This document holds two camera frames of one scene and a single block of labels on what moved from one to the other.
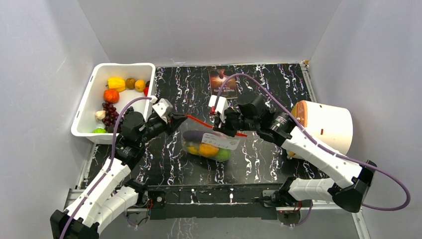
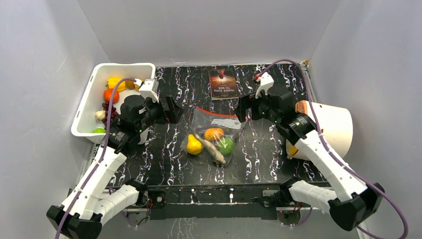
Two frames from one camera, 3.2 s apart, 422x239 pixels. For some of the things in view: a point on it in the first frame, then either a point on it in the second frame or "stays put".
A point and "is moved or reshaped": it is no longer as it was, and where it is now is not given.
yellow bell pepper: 116,83 stays put
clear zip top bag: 200,139 is moved or reshaped
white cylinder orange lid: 331,126 stays put
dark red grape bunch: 111,114 stays put
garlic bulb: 100,114 stays put
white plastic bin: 85,121 stays put
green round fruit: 224,155 to 226,146
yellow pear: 192,150 is moved or reshaped
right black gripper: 229,121 to 244,108
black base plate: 209,200 stays put
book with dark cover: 217,76 stays put
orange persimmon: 111,95 stays put
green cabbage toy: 99,130 stays put
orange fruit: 208,150 to 214,134
